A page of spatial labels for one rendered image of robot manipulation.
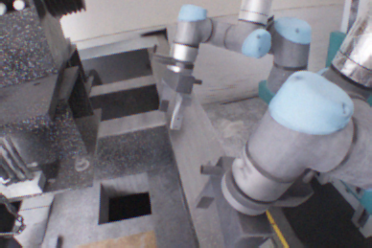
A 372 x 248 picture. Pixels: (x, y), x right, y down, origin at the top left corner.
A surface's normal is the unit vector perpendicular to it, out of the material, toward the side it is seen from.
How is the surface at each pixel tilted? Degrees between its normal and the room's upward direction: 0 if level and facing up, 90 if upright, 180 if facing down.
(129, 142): 90
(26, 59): 90
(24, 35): 90
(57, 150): 90
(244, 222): 25
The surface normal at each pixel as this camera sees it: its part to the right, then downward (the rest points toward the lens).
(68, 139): 0.21, 0.50
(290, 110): -0.82, 0.03
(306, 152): -0.19, 0.54
